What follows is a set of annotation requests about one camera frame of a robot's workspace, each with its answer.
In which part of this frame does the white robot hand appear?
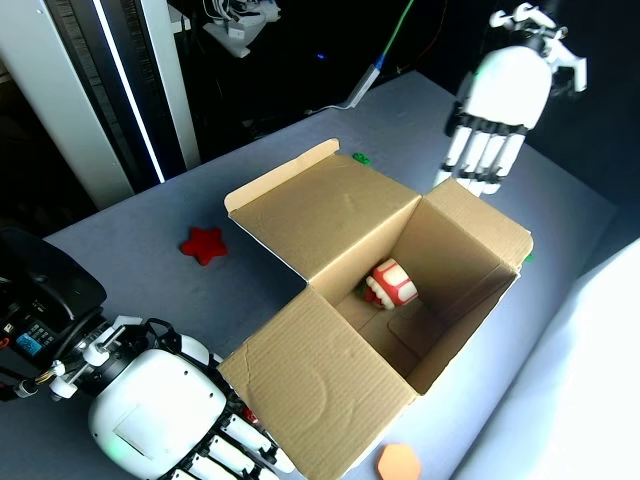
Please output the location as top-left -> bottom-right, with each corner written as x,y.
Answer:
432,43 -> 554,198
87,332 -> 297,480

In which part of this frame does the cardboard box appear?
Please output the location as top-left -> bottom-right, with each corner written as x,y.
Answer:
218,138 -> 535,479

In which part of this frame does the grey table cloth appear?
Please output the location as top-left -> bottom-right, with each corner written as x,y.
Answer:
42,69 -> 621,480

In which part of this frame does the red star toy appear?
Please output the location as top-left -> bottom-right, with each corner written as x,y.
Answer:
179,225 -> 230,267

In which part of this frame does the yellow-orange toy block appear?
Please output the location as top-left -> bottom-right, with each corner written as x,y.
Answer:
376,442 -> 422,480

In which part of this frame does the white backdrop sheet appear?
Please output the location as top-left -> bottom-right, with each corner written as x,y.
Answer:
449,209 -> 640,480

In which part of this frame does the white column with light strip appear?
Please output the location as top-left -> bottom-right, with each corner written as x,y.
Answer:
0,0 -> 202,210

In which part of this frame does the green cable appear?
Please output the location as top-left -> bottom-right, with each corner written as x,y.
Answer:
378,0 -> 417,64

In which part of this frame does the white cable adapter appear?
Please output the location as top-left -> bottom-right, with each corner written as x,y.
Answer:
305,62 -> 385,115

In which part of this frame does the white bracket with cables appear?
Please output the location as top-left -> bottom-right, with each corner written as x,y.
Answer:
202,0 -> 282,60

